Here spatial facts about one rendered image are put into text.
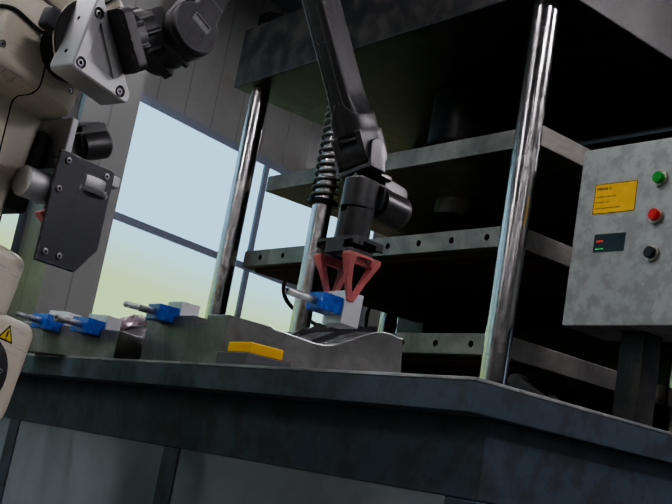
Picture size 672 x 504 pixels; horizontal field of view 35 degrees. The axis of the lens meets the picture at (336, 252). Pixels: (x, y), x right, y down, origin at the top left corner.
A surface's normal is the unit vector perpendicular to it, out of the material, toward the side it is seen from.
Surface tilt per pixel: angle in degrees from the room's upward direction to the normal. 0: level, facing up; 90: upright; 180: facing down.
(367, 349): 90
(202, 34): 78
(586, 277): 90
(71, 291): 90
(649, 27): 90
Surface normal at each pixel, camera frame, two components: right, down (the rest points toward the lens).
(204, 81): 0.79, 0.01
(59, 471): -0.76, -0.26
